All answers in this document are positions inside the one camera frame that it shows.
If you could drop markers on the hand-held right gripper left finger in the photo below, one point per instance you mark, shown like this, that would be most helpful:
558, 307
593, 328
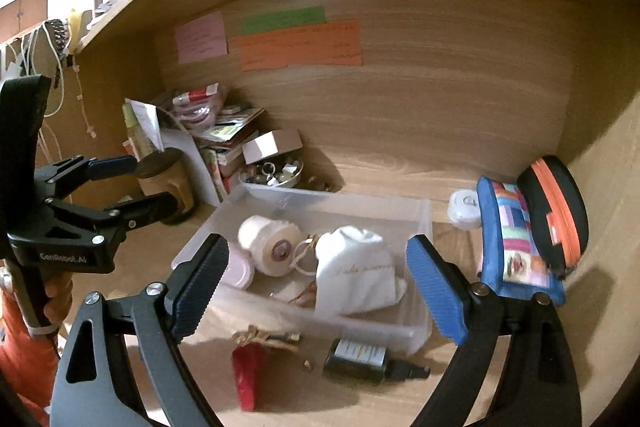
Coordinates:
197, 292

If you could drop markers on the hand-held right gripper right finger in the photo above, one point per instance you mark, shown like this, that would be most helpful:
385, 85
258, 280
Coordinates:
434, 294

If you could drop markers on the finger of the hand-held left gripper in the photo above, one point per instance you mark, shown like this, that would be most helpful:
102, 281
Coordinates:
145, 207
114, 166

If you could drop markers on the tan wooden-lid jar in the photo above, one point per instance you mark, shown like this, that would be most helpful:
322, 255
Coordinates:
167, 187

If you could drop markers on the person's left forearm orange sleeve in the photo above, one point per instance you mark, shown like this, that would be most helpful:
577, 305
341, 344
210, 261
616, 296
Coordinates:
20, 357

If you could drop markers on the person's left hand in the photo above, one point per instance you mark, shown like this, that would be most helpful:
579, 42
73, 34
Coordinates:
59, 299

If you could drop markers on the twine bow ornament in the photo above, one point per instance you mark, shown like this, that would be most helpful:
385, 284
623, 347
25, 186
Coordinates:
265, 337

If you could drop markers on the white ribbon roll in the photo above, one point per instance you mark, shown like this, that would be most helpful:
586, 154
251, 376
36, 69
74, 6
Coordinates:
267, 247

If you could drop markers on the white round tape dispenser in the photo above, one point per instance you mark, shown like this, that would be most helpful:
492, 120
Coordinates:
465, 207

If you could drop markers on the dark green spray bottle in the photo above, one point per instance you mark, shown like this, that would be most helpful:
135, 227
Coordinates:
367, 361

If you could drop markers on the blue patchwork pencil case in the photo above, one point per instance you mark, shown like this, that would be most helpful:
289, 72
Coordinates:
515, 242

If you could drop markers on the red fabric pouch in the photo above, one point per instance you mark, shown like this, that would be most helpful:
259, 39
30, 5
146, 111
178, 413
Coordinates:
248, 374

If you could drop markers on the pile of books and papers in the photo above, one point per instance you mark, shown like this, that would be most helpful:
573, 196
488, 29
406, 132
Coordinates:
220, 127

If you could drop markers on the clear plastic storage box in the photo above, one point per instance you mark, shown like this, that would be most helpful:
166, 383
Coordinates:
320, 307

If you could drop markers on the metal bowl of beads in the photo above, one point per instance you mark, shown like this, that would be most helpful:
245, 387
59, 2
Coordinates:
272, 176

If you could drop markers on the hair brush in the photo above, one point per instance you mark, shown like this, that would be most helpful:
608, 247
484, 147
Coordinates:
59, 36

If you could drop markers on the small white cardboard box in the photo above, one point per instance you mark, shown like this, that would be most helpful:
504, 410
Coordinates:
272, 146

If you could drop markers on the black case with orange zipper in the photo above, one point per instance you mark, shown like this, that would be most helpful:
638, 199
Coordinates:
555, 214

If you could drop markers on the pink paper note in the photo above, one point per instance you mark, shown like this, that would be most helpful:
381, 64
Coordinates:
201, 39

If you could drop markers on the orange paper note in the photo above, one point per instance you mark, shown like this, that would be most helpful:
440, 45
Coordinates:
300, 47

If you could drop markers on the green paper note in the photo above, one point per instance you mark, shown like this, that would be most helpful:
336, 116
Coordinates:
282, 19

